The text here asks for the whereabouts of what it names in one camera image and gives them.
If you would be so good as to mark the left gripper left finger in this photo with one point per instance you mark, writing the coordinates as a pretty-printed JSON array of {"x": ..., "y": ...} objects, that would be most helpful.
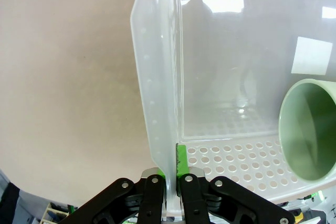
[{"x": 147, "y": 200}]

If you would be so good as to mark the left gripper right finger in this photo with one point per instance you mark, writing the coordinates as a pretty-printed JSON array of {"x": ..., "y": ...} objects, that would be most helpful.
[{"x": 194, "y": 197}]

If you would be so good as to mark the pale green plastic cup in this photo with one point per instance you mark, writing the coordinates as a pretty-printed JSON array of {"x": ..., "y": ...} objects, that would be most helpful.
[{"x": 302, "y": 134}]

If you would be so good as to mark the white perforated plastic basket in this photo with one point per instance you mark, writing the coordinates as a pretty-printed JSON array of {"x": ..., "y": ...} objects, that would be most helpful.
[{"x": 223, "y": 51}]

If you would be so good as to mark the wooden compartment rack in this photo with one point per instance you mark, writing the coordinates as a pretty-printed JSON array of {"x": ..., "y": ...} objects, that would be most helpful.
[{"x": 53, "y": 214}]

